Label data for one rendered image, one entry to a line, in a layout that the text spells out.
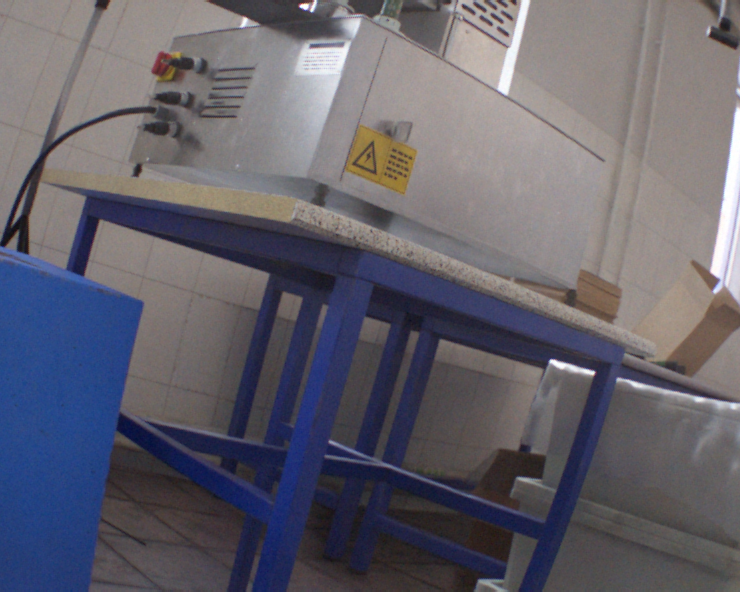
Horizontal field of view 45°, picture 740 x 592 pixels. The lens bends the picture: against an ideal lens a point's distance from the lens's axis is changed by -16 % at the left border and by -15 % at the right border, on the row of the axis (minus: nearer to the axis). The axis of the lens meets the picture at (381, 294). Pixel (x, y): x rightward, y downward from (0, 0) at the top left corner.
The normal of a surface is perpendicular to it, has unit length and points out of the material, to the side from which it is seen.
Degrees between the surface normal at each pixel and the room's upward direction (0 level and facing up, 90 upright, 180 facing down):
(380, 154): 90
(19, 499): 90
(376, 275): 90
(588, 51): 90
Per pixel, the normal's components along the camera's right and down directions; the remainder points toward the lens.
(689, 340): 0.40, 0.69
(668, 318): -0.68, -0.22
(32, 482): 0.68, 0.17
